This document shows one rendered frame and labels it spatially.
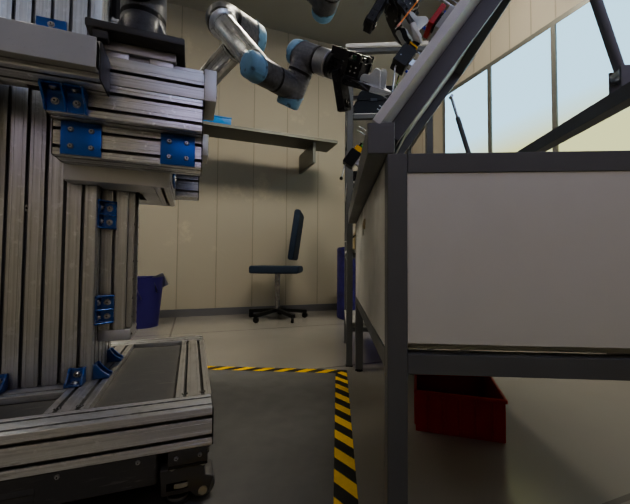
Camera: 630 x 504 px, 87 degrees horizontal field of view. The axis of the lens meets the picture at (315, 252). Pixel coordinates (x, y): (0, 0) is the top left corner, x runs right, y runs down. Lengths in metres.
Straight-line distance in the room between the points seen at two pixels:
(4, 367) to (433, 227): 1.17
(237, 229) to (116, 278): 2.76
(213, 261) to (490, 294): 3.37
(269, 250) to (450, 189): 3.34
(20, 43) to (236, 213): 3.11
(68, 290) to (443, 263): 1.02
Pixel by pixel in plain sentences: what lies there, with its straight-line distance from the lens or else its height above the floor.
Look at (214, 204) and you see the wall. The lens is 3.91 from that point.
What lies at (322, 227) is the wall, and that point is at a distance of 4.16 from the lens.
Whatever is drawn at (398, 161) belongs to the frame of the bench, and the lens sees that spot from 0.71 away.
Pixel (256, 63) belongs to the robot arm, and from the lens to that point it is 1.04.
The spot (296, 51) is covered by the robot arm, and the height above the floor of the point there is 1.21.
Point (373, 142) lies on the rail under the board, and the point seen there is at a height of 0.82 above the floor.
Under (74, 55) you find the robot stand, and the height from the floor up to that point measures 1.02.
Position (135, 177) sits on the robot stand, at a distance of 1.13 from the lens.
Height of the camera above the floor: 0.58
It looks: 2 degrees up
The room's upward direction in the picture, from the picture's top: straight up
